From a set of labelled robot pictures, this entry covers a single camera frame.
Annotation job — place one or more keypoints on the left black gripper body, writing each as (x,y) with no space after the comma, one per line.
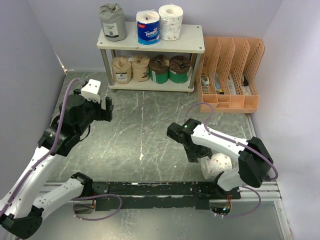
(94,110)

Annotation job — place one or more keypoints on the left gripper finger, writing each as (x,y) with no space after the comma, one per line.
(108,113)
(108,103)

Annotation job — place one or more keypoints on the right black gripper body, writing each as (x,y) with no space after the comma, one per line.
(195,151)

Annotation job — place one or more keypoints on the white dotted paper roll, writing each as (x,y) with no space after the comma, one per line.
(211,167)
(171,17)

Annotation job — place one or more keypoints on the tan barcode paper roll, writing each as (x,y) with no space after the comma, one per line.
(121,70)

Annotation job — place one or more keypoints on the tan cartoon paper roll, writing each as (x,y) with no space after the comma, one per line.
(140,68)

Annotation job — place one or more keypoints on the green brown paper roll labelled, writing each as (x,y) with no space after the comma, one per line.
(179,67)

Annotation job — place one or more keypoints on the grey paper roll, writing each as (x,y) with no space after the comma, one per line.
(112,18)

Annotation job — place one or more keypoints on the blue Tempo tissue pack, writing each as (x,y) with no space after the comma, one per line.
(147,27)

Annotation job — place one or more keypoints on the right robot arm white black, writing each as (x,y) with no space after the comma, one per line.
(252,161)

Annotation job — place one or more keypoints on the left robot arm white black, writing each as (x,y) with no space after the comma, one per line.
(22,210)

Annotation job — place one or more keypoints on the beige two-tier shelf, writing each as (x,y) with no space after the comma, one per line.
(191,41)

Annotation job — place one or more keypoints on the orange plastic file organizer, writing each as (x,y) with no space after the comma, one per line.
(226,80)

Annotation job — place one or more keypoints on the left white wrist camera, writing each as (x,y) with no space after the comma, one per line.
(91,91)

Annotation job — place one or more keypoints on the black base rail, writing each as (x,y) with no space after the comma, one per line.
(160,195)

